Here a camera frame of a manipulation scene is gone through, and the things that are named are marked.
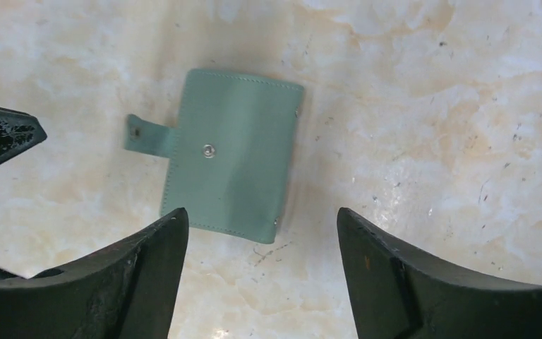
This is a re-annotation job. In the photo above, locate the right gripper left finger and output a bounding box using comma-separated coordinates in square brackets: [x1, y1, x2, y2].
[0, 208, 189, 338]

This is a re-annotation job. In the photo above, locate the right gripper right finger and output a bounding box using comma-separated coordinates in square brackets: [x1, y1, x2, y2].
[337, 208, 542, 338]

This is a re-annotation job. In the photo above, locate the green leather card holder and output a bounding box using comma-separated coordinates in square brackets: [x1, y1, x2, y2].
[124, 69, 304, 244]

